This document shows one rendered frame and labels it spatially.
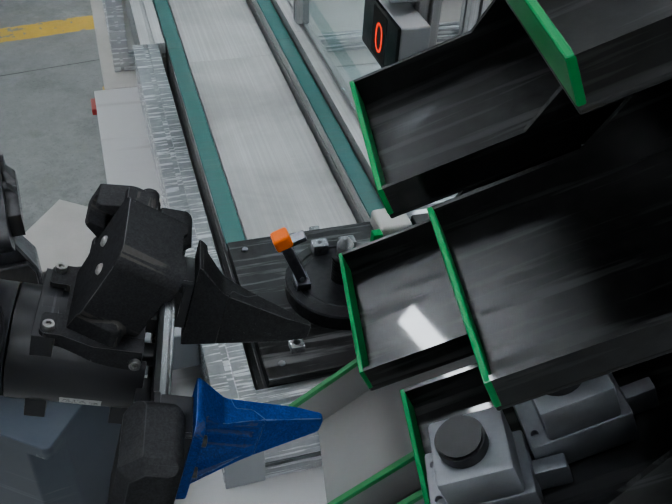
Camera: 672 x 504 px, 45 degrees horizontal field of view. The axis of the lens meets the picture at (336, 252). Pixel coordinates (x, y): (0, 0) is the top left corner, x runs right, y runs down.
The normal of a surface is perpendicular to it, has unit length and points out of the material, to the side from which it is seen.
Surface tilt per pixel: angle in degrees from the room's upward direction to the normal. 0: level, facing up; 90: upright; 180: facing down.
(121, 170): 0
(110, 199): 7
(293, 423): 93
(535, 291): 25
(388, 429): 45
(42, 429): 0
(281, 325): 87
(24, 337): 40
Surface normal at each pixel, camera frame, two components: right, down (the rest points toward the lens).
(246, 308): -0.01, 0.61
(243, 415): 0.45, -0.72
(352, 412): -0.67, -0.51
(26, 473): -0.32, 0.60
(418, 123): -0.38, -0.67
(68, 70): 0.05, -0.76
